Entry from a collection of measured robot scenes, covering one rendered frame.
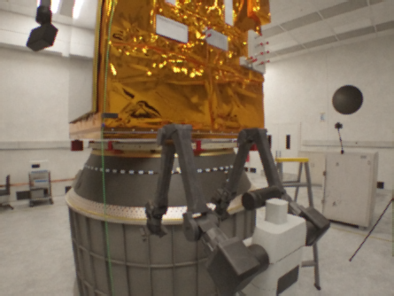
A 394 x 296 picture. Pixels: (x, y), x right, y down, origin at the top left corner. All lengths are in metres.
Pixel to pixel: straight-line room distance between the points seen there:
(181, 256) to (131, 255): 0.39
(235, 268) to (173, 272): 1.28
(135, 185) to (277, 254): 1.25
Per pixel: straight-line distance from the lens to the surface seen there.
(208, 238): 0.67
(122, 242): 1.75
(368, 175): 4.69
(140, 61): 1.64
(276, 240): 0.70
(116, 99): 1.51
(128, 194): 1.71
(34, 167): 6.40
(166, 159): 0.87
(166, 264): 1.79
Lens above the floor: 1.76
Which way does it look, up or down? 3 degrees down
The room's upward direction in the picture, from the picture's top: straight up
